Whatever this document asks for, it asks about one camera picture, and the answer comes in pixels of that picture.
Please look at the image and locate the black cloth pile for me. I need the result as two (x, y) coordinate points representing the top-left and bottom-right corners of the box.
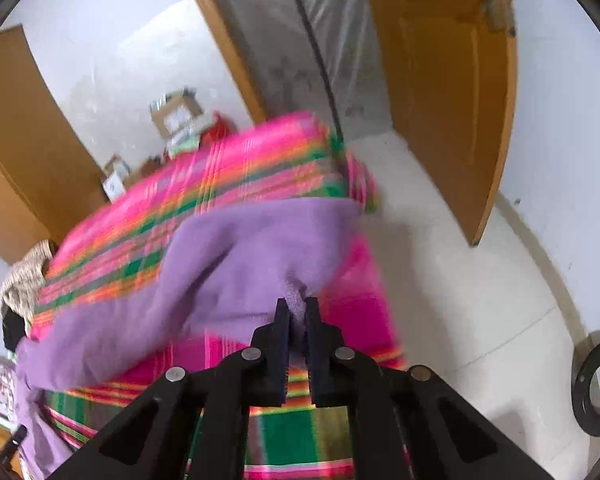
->
(2, 309), (26, 352)

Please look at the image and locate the small brown cardboard box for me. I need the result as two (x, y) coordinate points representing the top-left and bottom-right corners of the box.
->
(136, 156), (162, 178)

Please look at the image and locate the pink plaid bed sheet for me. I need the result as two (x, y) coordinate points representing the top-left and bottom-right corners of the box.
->
(20, 112), (405, 479)

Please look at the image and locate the labelled brown cardboard box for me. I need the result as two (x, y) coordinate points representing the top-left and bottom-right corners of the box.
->
(149, 88), (204, 140)

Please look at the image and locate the wooden wardrobe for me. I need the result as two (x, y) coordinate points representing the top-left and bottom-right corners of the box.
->
(0, 26), (107, 263)

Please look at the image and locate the white open cardboard box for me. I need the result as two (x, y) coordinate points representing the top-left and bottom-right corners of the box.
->
(102, 154), (131, 202)

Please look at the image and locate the wooden door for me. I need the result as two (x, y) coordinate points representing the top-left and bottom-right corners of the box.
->
(368, 0), (517, 246)

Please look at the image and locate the black ring on floor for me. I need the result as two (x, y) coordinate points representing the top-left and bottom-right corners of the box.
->
(570, 328), (600, 438)

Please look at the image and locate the beige floral cloth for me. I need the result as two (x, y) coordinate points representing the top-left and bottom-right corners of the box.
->
(0, 240), (58, 335)

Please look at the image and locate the purple fleece garment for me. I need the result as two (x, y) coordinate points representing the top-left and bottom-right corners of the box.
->
(16, 197), (361, 479)

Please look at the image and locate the plastic door curtain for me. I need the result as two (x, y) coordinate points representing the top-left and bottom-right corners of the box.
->
(216, 0), (392, 140)

